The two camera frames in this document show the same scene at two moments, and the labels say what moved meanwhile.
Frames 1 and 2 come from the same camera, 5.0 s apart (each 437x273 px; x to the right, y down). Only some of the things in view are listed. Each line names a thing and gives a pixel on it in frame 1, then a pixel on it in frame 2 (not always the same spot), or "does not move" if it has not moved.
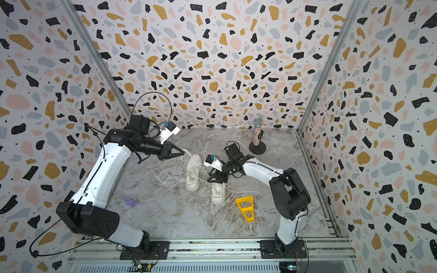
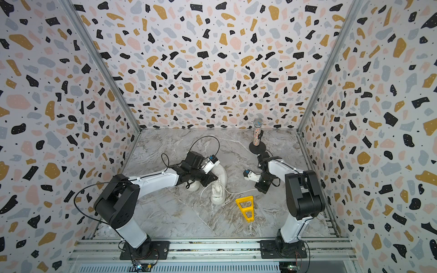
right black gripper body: [227, 169] → [264, 180]
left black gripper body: [153, 147] → [199, 175]
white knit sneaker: [218, 193] does not move
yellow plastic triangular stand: [251, 209] does not move
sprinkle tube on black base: [257, 147] does not move
